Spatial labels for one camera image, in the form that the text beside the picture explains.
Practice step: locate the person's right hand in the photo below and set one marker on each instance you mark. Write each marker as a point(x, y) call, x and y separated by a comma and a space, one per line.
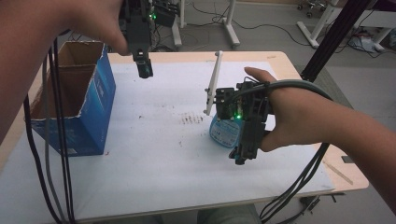
point(289, 115)

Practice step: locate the white desk leg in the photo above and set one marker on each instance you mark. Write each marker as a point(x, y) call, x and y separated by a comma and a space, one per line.
point(314, 26)
point(178, 23)
point(232, 25)

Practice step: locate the black box device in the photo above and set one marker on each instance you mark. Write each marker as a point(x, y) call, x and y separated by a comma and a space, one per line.
point(165, 14)

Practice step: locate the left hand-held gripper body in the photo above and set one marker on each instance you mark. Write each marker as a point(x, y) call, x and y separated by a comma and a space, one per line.
point(138, 28)

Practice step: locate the small dark plate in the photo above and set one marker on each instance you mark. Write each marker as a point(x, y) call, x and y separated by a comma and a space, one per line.
point(347, 159)

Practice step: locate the white power strip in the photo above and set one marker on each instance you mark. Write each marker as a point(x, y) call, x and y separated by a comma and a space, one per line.
point(364, 43)

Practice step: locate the office chair caster base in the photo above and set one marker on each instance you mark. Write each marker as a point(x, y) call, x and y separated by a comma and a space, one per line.
point(311, 6)

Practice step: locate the person's left hand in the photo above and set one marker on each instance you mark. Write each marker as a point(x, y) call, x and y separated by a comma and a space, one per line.
point(93, 18)

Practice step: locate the blue cardboard box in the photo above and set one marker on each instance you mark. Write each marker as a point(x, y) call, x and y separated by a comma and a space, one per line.
point(82, 102)

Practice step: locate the black stand foot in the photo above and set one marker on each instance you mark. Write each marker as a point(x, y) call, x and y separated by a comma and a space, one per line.
point(309, 202)

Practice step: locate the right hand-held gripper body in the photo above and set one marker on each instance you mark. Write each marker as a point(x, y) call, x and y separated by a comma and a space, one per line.
point(249, 115)

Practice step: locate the blue round container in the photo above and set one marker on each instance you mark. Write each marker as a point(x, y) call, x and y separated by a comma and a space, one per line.
point(224, 132)

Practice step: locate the black metal stand pole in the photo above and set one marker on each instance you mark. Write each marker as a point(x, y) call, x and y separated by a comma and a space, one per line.
point(334, 39)

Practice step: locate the thin wooden stick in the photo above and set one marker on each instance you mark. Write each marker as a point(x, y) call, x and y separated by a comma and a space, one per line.
point(337, 172)

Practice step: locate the white table mat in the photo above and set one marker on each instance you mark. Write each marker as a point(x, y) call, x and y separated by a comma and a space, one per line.
point(162, 149)

